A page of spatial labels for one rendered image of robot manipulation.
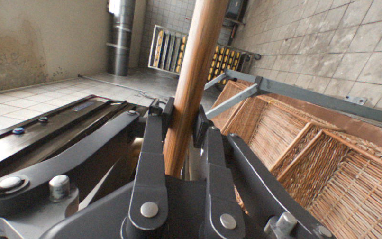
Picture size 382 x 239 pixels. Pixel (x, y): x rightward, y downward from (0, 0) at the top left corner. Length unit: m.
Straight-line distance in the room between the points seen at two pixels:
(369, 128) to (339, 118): 0.11
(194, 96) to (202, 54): 0.04
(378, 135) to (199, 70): 0.66
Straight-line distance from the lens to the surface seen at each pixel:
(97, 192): 0.62
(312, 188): 0.79
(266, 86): 0.60
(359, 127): 0.79
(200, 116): 0.16
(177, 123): 0.18
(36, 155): 1.08
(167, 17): 5.29
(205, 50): 0.17
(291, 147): 0.71
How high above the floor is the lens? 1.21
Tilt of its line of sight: 7 degrees down
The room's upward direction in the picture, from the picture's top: 77 degrees counter-clockwise
